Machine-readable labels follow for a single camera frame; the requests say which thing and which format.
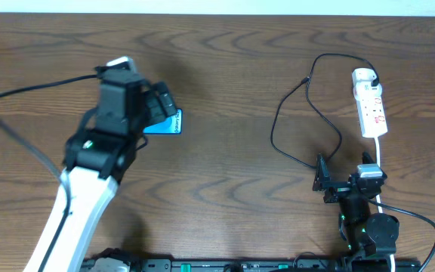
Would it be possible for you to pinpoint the black charging cable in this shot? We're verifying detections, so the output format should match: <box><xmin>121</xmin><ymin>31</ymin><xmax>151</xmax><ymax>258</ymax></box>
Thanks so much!
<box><xmin>270</xmin><ymin>52</ymin><xmax>381</xmax><ymax>170</ymax></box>

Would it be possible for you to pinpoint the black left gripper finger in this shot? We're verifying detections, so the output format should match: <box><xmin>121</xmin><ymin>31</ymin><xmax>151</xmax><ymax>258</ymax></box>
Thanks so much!
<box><xmin>153</xmin><ymin>82</ymin><xmax>177</xmax><ymax>117</ymax></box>
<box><xmin>145</xmin><ymin>92</ymin><xmax>167</xmax><ymax>127</ymax></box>

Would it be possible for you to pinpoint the blue screen smartphone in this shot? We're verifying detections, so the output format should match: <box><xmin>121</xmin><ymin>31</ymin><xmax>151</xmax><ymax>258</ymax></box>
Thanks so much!
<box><xmin>143</xmin><ymin>109</ymin><xmax>183</xmax><ymax>134</ymax></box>

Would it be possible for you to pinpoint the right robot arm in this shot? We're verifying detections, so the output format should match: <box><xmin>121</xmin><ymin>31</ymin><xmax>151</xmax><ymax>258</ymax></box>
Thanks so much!
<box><xmin>313</xmin><ymin>153</ymin><xmax>400</xmax><ymax>271</ymax></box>

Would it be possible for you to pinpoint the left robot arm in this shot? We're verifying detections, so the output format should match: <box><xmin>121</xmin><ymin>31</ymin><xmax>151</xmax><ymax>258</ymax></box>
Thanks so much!
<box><xmin>25</xmin><ymin>62</ymin><xmax>177</xmax><ymax>271</ymax></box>

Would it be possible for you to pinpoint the white charger plug adapter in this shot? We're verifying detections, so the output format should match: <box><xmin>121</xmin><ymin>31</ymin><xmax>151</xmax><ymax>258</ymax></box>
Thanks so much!
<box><xmin>352</xmin><ymin>68</ymin><xmax>378</xmax><ymax>85</ymax></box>

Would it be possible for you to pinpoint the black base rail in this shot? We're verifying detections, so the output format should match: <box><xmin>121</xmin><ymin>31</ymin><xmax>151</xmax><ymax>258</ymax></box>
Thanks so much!
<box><xmin>81</xmin><ymin>257</ymin><xmax>422</xmax><ymax>272</ymax></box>

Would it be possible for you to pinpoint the white power strip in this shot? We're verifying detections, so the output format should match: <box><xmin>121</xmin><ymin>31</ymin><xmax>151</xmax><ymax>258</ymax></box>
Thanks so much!
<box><xmin>353</xmin><ymin>81</ymin><xmax>388</xmax><ymax>138</ymax></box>

